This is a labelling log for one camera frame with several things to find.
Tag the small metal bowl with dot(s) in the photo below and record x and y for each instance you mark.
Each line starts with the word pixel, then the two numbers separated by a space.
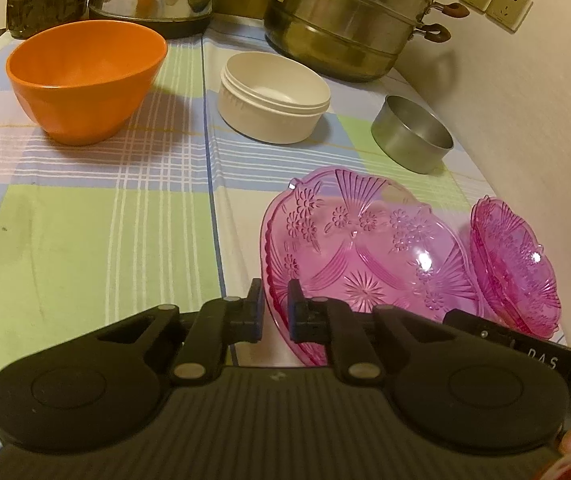
pixel 405 145

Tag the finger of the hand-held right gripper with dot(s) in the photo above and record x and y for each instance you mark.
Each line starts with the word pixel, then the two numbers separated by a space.
pixel 475 327

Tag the stainless steel steamer pot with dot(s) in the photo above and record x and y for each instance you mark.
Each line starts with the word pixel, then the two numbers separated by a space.
pixel 345 25

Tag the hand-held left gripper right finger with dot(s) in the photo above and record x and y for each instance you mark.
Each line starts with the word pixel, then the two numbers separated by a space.
pixel 296 316

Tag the large pink glass plate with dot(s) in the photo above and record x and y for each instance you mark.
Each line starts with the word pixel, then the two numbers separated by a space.
pixel 365 255

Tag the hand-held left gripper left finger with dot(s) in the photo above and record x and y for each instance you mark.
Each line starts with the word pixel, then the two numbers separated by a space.
pixel 254 317

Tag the orange plastic bowl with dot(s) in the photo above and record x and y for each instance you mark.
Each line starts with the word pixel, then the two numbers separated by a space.
pixel 80 75

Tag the checked tablecloth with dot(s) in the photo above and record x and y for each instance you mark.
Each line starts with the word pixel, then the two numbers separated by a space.
pixel 90 220

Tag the small pink glass plate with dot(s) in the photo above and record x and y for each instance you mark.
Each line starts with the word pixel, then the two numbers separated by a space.
pixel 520 270

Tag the cream plastic bowl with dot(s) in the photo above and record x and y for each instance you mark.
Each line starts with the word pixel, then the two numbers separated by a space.
pixel 265 115

